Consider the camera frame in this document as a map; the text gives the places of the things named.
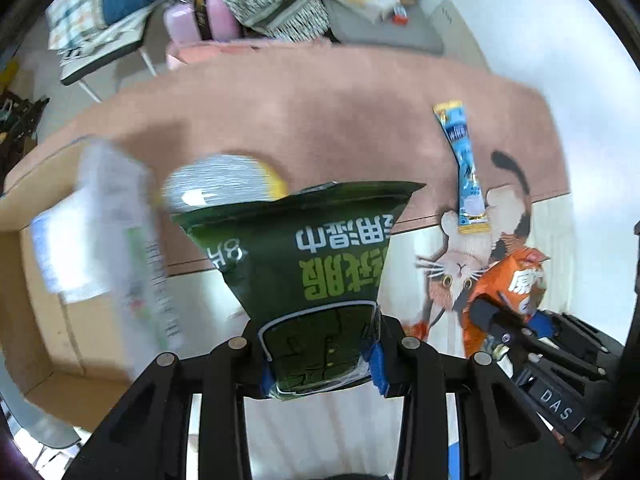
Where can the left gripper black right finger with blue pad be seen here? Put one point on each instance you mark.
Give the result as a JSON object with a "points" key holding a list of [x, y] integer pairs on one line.
{"points": [[408, 368]]}

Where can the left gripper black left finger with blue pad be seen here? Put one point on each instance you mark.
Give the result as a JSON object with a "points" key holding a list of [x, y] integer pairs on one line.
{"points": [[230, 373]]}

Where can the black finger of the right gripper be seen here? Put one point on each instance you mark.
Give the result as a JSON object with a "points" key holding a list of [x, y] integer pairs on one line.
{"points": [[502, 324]]}

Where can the orange snack packet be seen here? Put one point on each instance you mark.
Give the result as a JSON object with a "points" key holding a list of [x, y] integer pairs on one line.
{"points": [[515, 283]]}

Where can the dark green snack bag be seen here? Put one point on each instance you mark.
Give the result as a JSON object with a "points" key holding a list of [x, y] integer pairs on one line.
{"points": [[307, 269]]}

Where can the blue cat treat stick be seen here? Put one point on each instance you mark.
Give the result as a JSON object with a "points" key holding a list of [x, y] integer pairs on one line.
{"points": [[472, 215]]}

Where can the cat pattern rug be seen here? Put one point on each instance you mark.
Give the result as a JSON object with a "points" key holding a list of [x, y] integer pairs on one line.
{"points": [[314, 114]]}

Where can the brown cardboard box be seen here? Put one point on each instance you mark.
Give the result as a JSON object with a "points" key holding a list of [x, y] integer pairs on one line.
{"points": [[85, 305]]}

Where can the silver yellow wrapped scrubber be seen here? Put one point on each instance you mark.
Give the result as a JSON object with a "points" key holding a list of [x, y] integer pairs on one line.
{"points": [[221, 179]]}

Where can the grey cushion with snacks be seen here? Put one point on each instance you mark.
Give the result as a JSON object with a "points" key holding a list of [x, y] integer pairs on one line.
{"points": [[394, 23]]}

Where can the zebra pattern bag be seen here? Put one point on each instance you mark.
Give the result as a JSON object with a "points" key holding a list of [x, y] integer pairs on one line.
{"points": [[286, 20]]}

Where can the plaid cloth on chair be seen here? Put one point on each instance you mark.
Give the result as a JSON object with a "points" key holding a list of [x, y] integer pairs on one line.
{"points": [[89, 34]]}

